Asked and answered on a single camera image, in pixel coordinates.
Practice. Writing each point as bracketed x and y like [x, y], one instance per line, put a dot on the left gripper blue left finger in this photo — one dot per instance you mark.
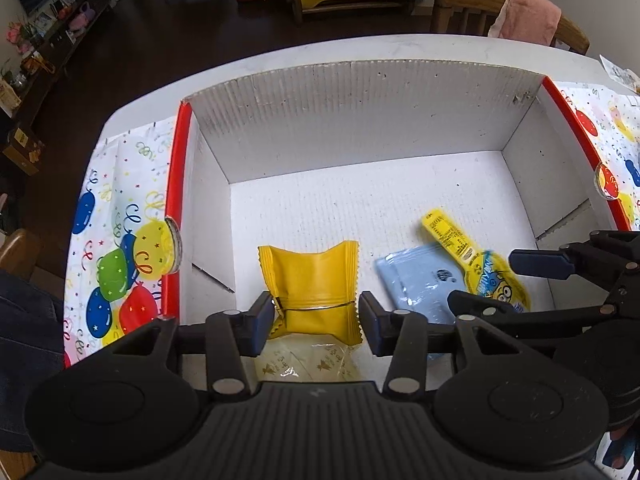
[257, 323]

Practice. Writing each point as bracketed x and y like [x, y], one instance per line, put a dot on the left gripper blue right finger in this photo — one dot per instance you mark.
[377, 325]

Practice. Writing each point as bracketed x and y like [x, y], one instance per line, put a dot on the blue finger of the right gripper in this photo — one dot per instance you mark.
[464, 303]
[541, 263]

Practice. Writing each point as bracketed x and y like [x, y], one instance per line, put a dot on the yellow minion candy packet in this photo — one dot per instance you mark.
[485, 272]

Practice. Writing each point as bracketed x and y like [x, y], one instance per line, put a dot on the light blue snack packet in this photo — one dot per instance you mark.
[420, 279]

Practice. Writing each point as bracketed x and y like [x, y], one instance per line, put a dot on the cream yellow snack packet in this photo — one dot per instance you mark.
[306, 358]

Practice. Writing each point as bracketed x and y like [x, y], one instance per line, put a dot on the yellow square snack packet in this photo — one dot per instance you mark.
[315, 293]

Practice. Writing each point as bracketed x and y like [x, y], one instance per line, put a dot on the red cardboard shoe box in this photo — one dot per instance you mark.
[308, 157]

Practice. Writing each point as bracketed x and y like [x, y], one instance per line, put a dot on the balloon birthday tablecloth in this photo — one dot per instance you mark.
[121, 246]

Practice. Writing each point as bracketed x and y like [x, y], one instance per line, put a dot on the dark blue jeans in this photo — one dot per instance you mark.
[31, 351]

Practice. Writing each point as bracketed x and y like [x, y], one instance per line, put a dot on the wooden chair with jeans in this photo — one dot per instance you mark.
[19, 254]

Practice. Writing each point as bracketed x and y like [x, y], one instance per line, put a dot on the pink cloth on chair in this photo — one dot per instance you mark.
[531, 21]

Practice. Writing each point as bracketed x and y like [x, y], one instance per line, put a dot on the wooden chair with pink cloth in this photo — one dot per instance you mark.
[478, 15]

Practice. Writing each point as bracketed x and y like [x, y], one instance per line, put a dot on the brown paper bag on floor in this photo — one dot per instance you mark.
[25, 150]

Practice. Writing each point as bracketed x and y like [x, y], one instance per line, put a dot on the dark wooden tv cabinet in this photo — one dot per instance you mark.
[35, 52]

